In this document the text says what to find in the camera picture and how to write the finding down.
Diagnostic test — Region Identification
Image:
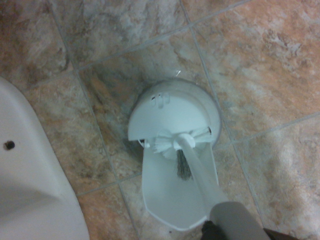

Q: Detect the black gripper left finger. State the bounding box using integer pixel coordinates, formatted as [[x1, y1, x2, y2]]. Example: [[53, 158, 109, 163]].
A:
[[201, 219, 220, 240]]

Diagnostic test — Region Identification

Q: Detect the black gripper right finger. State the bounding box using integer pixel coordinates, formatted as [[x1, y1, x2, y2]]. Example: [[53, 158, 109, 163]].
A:
[[262, 226, 302, 240]]

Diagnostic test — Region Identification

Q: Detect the white toilet brush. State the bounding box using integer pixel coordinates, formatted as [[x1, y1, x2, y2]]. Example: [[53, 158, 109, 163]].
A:
[[149, 125, 273, 240]]

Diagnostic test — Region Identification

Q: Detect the white toilet bowl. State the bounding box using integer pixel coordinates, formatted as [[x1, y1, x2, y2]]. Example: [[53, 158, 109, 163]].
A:
[[0, 75, 90, 240]]

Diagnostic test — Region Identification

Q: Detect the white brush holder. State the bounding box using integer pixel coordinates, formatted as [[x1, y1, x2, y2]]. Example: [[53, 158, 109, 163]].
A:
[[123, 78, 223, 232]]

